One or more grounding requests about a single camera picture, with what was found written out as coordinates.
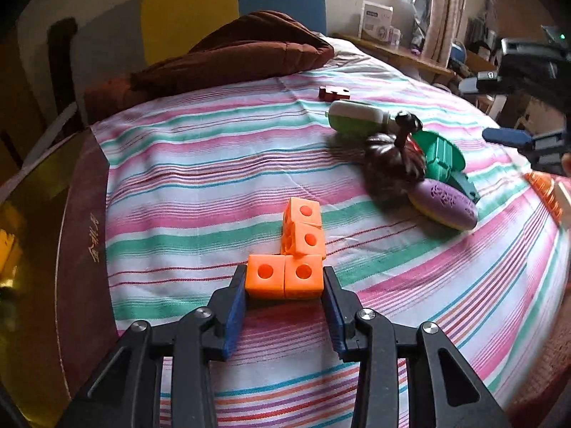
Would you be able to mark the pale curtain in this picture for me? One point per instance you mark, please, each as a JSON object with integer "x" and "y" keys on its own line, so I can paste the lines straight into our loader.
{"x": 441, "y": 9}

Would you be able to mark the green white round container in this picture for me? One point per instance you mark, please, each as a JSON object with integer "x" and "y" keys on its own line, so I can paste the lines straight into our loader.
{"x": 357, "y": 118}

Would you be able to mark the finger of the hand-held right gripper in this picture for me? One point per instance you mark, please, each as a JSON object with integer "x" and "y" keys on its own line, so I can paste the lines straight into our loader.
{"x": 484, "y": 84}
{"x": 506, "y": 136}

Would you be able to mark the gold tray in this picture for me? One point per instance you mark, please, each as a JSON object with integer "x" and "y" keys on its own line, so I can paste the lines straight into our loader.
{"x": 80, "y": 254}

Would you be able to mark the brown pumpkin toy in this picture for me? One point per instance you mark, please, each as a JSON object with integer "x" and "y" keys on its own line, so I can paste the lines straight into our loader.
{"x": 392, "y": 167}

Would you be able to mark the purple oval case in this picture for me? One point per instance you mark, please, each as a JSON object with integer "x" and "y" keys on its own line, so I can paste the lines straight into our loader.
{"x": 446, "y": 203}

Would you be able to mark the small purple white bottle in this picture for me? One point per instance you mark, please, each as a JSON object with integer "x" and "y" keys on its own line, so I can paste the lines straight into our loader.
{"x": 395, "y": 36}

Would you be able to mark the green plastic toy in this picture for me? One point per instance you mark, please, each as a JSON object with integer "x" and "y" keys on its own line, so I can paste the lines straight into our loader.
{"x": 441, "y": 156}

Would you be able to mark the brown duvet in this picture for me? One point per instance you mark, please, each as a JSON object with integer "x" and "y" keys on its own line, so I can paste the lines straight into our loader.
{"x": 241, "y": 53}

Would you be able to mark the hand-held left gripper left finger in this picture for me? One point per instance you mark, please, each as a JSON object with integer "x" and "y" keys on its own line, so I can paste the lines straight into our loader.
{"x": 235, "y": 321}

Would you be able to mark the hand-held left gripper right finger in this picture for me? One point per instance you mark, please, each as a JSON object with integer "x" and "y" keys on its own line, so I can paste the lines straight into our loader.
{"x": 332, "y": 321}

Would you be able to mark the wooden shelf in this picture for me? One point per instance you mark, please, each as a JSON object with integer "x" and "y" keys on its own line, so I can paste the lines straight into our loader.
{"x": 392, "y": 55}

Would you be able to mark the grey yellow blue headboard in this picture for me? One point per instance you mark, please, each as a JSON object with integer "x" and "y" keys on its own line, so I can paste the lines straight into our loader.
{"x": 192, "y": 13}

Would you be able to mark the orange cube block piece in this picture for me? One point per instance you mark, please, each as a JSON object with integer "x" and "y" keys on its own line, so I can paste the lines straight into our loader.
{"x": 292, "y": 276}

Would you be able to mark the white cardboard box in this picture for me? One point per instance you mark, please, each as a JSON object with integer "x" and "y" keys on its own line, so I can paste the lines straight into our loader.
{"x": 375, "y": 20}

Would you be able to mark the red puzzle piece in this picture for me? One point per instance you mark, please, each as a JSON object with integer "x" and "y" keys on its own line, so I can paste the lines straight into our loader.
{"x": 333, "y": 92}

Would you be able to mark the white bar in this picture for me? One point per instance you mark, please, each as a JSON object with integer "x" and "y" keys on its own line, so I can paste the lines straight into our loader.
{"x": 51, "y": 131}

